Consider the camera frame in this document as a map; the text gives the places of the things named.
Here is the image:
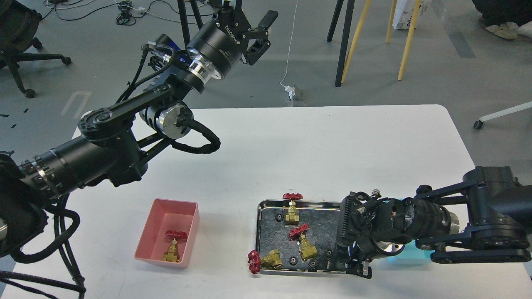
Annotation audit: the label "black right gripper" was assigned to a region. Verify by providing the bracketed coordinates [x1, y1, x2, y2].
[336, 191, 405, 279]

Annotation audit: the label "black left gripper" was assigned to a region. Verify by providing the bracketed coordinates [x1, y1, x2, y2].
[186, 0, 278, 79]

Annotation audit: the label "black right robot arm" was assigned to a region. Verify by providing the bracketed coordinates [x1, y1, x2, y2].
[336, 166, 532, 279]

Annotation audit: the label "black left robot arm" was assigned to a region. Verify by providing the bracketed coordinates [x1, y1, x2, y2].
[1, 0, 278, 299]

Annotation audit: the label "small black gear bottom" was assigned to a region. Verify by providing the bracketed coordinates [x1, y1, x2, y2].
[307, 259, 319, 272]

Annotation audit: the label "light blue plastic box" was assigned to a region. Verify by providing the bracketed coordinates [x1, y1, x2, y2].
[386, 240, 434, 265]

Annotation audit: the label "small black gear bottom-centre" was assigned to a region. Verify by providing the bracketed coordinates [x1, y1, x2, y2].
[288, 256, 298, 266]

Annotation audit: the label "small black gear top-left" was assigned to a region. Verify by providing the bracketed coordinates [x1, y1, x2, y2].
[274, 213, 285, 222]

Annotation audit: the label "pink plastic box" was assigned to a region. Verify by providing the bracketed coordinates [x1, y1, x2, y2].
[134, 199, 200, 268]

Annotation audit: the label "black tripod legs left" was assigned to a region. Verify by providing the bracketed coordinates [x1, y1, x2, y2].
[177, 0, 204, 46]

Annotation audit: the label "stainless steel tray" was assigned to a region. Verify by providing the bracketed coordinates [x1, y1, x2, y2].
[255, 200, 348, 277]

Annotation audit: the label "black stand legs centre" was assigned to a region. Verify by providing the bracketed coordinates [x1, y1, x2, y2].
[326, 0, 355, 88]

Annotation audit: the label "yellow wooden legs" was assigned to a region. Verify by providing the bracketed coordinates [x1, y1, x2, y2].
[341, 0, 424, 84]

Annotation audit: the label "white chair leg with caster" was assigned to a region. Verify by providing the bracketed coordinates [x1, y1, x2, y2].
[473, 101, 532, 130]

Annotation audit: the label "black office chair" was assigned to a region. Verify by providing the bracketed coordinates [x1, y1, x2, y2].
[0, 0, 71, 98]

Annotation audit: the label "person's beige shoe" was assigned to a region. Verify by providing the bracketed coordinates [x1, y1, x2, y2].
[484, 23, 517, 40]

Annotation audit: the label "white power adapter with cable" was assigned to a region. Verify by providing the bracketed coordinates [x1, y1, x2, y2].
[279, 0, 299, 106]

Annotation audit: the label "brass valve top red handle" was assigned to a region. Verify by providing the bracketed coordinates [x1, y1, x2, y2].
[282, 193, 303, 226]

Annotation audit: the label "black cables on floor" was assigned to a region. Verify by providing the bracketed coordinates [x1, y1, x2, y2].
[44, 0, 217, 26]

